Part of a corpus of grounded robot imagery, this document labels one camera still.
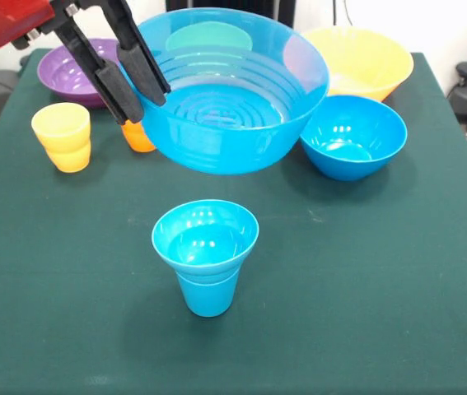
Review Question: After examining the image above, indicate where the large blue bowl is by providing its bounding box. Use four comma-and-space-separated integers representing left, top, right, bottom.
299, 94, 409, 182

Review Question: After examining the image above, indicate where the black wall cable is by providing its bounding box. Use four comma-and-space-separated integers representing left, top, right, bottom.
330, 0, 356, 29

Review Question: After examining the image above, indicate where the orange cup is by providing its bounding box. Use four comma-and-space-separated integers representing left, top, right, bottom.
120, 118, 157, 154

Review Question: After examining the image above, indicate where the blue cup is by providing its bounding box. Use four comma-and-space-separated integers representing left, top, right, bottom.
174, 265, 242, 318

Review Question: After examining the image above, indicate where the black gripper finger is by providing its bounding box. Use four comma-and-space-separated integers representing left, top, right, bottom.
77, 0, 172, 107

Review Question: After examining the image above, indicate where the dark green tablecloth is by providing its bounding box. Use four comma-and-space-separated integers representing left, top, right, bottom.
0, 48, 467, 395

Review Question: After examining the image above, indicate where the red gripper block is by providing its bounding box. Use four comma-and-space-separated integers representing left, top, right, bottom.
0, 0, 144, 126

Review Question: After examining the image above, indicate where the purple bowl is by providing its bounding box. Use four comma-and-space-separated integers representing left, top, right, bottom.
37, 38, 124, 109

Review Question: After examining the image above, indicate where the large yellow bowl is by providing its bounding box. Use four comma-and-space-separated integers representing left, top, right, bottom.
301, 26, 415, 104

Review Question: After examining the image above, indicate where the yellow cup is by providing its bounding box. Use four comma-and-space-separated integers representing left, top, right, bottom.
30, 102, 92, 174

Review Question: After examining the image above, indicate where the shallow blue bowl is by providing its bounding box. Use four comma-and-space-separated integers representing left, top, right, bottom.
119, 7, 330, 176

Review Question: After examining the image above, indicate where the small ribbed teal bowl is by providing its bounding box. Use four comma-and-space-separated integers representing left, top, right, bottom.
151, 198, 260, 286

